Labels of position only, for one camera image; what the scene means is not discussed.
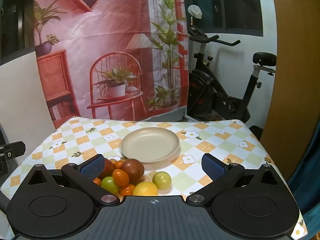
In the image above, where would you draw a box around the orange tangerine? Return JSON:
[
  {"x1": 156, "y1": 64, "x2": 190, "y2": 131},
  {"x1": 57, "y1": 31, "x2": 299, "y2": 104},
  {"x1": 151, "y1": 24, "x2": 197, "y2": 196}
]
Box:
[
  {"x1": 119, "y1": 184, "x2": 135, "y2": 196},
  {"x1": 93, "y1": 178, "x2": 102, "y2": 186},
  {"x1": 112, "y1": 169, "x2": 130, "y2": 187},
  {"x1": 114, "y1": 160, "x2": 125, "y2": 169}
]

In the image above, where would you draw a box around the bright red apple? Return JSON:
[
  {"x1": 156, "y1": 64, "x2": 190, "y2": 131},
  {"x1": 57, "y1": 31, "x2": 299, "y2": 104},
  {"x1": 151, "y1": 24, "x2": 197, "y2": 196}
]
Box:
[{"x1": 98, "y1": 159, "x2": 114, "y2": 179}]

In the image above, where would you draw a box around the dark red apple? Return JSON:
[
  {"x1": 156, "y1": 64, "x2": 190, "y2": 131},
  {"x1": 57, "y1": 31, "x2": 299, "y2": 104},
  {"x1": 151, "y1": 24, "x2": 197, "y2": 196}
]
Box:
[{"x1": 120, "y1": 159, "x2": 145, "y2": 184}]

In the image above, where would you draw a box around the small green apple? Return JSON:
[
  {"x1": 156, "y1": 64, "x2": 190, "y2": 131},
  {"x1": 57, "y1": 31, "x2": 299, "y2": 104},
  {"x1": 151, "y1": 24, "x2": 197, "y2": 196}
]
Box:
[{"x1": 152, "y1": 171, "x2": 172, "y2": 190}]

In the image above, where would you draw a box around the yellow lemon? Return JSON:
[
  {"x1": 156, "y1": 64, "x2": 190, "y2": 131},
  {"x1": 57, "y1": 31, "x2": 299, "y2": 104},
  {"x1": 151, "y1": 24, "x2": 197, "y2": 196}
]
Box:
[{"x1": 132, "y1": 181, "x2": 158, "y2": 196}]

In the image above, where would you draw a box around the checkered floral tablecloth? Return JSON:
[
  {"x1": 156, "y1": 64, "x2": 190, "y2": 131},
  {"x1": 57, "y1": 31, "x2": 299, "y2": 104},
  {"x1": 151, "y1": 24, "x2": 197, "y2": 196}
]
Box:
[{"x1": 0, "y1": 116, "x2": 309, "y2": 240}]

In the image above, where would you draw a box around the beige round plate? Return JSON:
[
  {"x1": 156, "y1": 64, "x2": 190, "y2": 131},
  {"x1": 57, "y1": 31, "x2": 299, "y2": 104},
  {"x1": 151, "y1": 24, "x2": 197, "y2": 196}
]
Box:
[{"x1": 120, "y1": 127, "x2": 180, "y2": 163}]

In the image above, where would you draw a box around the black exercise bike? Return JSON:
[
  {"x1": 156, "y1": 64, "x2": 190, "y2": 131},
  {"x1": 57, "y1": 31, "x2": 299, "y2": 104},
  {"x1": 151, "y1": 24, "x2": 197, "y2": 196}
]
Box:
[{"x1": 187, "y1": 5, "x2": 277, "y2": 127}]

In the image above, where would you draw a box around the wooden door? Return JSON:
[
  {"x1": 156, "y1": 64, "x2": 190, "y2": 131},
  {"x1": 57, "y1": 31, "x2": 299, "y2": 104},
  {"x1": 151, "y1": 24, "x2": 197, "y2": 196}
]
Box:
[{"x1": 261, "y1": 0, "x2": 319, "y2": 180}]

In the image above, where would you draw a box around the pink printed backdrop cloth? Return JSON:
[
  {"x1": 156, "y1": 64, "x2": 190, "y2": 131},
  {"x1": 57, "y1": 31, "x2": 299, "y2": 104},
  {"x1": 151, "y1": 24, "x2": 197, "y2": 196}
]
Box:
[{"x1": 34, "y1": 0, "x2": 189, "y2": 127}]

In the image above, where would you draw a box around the dark window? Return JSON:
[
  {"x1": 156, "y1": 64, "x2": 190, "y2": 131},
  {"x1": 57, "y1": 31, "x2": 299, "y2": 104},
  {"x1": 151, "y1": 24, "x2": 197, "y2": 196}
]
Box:
[{"x1": 184, "y1": 0, "x2": 263, "y2": 36}]

